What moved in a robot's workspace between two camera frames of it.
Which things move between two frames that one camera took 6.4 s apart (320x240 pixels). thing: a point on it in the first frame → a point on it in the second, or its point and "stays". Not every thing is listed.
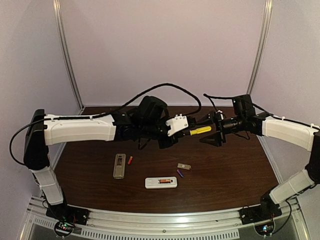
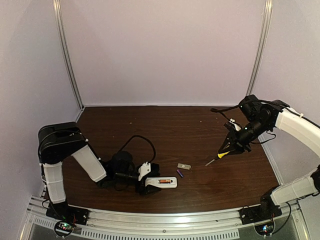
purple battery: (180, 173) stays
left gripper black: (164, 142) → (141, 185)
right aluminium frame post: (264, 34) stays
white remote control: (161, 182) stays
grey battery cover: (184, 166) stays
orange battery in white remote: (167, 181) stays
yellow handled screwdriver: (200, 130) → (219, 155)
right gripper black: (220, 131) → (235, 141)
